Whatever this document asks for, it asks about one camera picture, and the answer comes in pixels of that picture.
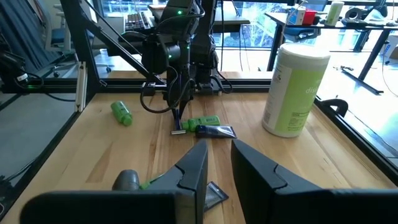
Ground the dark blue toiletry tube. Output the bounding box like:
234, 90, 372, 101
195, 124, 238, 139

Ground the dark foil sachet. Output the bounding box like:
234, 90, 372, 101
203, 181, 230, 213

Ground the white box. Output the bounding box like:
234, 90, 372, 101
287, 5, 307, 26

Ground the black aluminium table frame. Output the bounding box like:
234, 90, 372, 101
0, 0, 398, 187

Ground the white green wipes canister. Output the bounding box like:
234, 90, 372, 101
324, 1, 345, 27
261, 42, 331, 138

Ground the black arched handle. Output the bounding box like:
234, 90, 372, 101
320, 98, 349, 118

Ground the silver bracket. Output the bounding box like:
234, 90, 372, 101
75, 61, 88, 113

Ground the blue disposable razor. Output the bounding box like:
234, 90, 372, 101
170, 108, 187, 136

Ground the office chair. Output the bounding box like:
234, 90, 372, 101
43, 2, 72, 54

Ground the black device with green light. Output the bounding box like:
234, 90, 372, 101
0, 49, 44, 93

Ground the red box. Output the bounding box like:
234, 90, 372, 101
302, 9, 318, 26

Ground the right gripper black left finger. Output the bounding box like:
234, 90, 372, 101
20, 139, 208, 224

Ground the black background table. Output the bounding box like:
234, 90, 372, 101
266, 12, 398, 96

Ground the black keyboard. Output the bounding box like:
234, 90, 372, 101
123, 11, 155, 34

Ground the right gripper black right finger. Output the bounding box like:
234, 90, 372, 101
230, 139, 398, 224

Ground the large window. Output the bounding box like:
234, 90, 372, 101
93, 0, 398, 72

